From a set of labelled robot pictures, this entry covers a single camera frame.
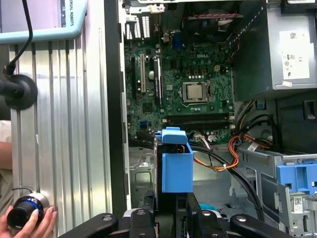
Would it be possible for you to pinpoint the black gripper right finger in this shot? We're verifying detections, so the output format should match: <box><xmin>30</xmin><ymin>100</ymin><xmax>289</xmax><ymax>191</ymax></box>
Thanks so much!
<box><xmin>175</xmin><ymin>192</ymin><xmax>292</xmax><ymax>238</ymax></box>

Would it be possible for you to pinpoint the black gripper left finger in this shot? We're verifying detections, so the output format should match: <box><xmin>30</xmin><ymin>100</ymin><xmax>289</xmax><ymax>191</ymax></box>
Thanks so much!
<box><xmin>59</xmin><ymin>190</ymin><xmax>158</xmax><ymax>238</ymax></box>

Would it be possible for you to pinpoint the hard disk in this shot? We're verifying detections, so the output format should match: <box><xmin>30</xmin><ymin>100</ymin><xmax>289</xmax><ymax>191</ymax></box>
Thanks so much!
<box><xmin>153</xmin><ymin>126</ymin><xmax>194</xmax><ymax>238</ymax></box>

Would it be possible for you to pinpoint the round black tool blue ring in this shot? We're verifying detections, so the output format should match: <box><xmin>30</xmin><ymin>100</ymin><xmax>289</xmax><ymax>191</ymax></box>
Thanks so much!
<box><xmin>6</xmin><ymin>192</ymin><xmax>52</xmax><ymax>230</ymax></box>

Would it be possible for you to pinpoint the metal disk bay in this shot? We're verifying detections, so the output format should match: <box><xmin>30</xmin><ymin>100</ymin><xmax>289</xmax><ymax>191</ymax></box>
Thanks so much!
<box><xmin>128</xmin><ymin>146</ymin><xmax>159</xmax><ymax>211</ymax></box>

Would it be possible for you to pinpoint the person's bare hand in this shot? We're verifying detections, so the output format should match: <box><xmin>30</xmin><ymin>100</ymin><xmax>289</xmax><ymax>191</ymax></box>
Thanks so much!
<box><xmin>0</xmin><ymin>205</ymin><xmax>58</xmax><ymax>238</ymax></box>

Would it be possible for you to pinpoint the black RAM slot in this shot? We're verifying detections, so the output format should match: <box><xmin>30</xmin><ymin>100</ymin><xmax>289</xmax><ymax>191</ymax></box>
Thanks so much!
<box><xmin>163</xmin><ymin>125</ymin><xmax>235</xmax><ymax>131</ymax></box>
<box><xmin>163</xmin><ymin>120</ymin><xmax>235</xmax><ymax>126</ymax></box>

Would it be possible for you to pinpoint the blue drive cage latch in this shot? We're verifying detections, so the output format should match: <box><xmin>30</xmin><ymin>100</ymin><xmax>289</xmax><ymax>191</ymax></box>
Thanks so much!
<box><xmin>276</xmin><ymin>162</ymin><xmax>317</xmax><ymax>196</ymax></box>

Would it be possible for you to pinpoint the black open PC case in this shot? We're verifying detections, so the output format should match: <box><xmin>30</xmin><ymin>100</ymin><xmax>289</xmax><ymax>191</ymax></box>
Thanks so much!
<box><xmin>104</xmin><ymin>0</ymin><xmax>317</xmax><ymax>238</ymax></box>

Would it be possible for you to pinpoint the CPU socket with metal cover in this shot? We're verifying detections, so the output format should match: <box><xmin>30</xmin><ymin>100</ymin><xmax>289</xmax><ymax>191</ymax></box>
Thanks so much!
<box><xmin>181</xmin><ymin>81</ymin><xmax>212</xmax><ymax>108</ymax></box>

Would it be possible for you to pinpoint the silver CPU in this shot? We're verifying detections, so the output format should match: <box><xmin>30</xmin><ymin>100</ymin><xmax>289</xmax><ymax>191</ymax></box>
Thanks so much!
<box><xmin>186</xmin><ymin>84</ymin><xmax>204</xmax><ymax>101</ymax></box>

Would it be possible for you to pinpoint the black expansion slot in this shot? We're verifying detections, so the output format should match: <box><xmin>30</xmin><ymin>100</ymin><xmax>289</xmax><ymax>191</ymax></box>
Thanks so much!
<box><xmin>130</xmin><ymin>56</ymin><xmax>137</xmax><ymax>100</ymax></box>

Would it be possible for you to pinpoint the white expansion slot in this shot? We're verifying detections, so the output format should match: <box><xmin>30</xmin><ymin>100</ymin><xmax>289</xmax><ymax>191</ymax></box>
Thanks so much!
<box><xmin>139</xmin><ymin>53</ymin><xmax>147</xmax><ymax>94</ymax></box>

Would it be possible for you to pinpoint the green motherboard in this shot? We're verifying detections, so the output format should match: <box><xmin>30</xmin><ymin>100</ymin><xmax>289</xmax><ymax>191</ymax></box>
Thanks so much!
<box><xmin>125</xmin><ymin>32</ymin><xmax>235</xmax><ymax>145</ymax></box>

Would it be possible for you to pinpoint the grey power supply unit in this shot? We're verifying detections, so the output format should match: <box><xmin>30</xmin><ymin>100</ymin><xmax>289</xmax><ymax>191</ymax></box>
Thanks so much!
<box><xmin>232</xmin><ymin>7</ymin><xmax>317</xmax><ymax>101</ymax></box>

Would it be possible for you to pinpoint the blue VGA port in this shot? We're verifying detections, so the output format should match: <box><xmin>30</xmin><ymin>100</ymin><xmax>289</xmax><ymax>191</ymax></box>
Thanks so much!
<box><xmin>171</xmin><ymin>31</ymin><xmax>184</xmax><ymax>50</ymax></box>

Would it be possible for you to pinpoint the black case fan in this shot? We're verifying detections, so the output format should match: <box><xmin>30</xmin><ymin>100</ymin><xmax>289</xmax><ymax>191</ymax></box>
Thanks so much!
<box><xmin>182</xmin><ymin>13</ymin><xmax>245</xmax><ymax>44</ymax></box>

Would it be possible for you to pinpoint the pale blue teach pendant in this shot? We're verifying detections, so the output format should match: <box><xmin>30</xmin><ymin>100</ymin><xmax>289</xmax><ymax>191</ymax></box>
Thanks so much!
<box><xmin>0</xmin><ymin>0</ymin><xmax>89</xmax><ymax>45</ymax></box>

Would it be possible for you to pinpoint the black cable bundle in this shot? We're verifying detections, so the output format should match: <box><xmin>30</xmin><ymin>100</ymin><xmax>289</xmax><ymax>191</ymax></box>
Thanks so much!
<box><xmin>188</xmin><ymin>143</ymin><xmax>264</xmax><ymax>223</ymax></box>

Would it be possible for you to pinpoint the orange red yellow wire bundle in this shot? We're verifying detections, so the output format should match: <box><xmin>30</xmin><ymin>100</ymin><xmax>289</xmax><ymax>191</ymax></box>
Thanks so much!
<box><xmin>193</xmin><ymin>135</ymin><xmax>273</xmax><ymax>172</ymax></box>

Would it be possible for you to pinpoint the yellow black wire bundle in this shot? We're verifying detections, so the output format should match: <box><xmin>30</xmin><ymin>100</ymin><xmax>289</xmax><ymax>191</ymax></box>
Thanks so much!
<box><xmin>234</xmin><ymin>100</ymin><xmax>256</xmax><ymax>129</ymax></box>

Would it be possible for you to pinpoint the black round mount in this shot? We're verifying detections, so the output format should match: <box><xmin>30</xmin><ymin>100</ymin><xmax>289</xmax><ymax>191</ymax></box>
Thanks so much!
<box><xmin>0</xmin><ymin>73</ymin><xmax>38</xmax><ymax>110</ymax></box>

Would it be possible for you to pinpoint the black pendant cable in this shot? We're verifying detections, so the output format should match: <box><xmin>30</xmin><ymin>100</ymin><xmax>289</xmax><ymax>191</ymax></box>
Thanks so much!
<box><xmin>2</xmin><ymin>0</ymin><xmax>34</xmax><ymax>75</ymax></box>

